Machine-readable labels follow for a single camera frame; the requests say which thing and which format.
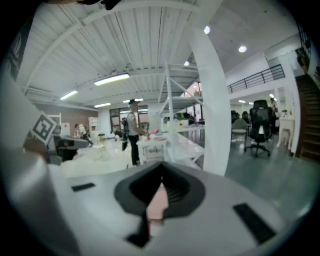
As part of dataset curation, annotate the pink round plate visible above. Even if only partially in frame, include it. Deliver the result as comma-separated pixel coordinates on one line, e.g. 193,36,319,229
146,183,170,221

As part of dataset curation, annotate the black balcony railing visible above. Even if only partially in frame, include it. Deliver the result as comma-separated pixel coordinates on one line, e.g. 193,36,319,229
226,64,286,95

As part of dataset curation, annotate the person's black printed shirt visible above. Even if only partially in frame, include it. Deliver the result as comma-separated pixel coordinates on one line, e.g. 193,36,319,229
3,14,35,82

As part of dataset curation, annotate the black stair railing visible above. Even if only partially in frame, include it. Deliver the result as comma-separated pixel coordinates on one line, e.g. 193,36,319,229
296,23,313,66

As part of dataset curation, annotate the white metal shelf rack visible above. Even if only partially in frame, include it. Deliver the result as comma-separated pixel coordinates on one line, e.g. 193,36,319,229
157,62,209,172

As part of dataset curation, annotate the black duffel bag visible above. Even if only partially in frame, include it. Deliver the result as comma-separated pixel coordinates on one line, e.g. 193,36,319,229
174,112,196,121

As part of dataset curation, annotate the white carved-leg table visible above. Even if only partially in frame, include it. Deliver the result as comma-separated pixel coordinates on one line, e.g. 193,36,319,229
276,117,296,149

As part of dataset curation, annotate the person's left forearm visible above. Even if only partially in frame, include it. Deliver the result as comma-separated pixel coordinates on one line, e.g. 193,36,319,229
23,138,49,162

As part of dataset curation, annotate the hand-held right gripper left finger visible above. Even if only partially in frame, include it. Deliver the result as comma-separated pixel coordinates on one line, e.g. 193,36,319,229
65,161,163,252

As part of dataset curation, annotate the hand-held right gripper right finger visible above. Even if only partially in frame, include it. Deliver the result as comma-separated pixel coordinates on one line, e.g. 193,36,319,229
149,161,288,256

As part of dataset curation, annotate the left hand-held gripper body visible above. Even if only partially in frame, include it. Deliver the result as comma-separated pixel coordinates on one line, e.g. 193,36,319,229
31,111,76,166

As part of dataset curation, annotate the dark wooden staircase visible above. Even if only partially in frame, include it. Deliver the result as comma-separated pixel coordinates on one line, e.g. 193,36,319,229
294,74,320,165

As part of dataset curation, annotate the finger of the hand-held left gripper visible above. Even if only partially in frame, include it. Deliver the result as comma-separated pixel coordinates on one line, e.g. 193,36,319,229
57,136,90,151

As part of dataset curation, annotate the black green backpack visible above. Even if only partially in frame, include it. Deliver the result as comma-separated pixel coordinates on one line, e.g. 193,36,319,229
121,118,130,152

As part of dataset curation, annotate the black office chair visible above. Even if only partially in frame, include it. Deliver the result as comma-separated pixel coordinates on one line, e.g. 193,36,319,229
244,99,274,159

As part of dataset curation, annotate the large dark-framed window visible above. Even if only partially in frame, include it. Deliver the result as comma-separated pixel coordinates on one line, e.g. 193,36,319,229
109,105,150,134

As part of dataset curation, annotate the grey green chair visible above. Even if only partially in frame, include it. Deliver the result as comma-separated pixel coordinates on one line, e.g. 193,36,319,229
231,118,249,149

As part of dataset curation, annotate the white rectangular table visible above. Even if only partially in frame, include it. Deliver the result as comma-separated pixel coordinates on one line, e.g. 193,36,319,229
136,133,169,166

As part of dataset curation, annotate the white square pillar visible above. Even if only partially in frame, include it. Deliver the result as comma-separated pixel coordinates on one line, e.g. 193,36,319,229
189,24,233,178

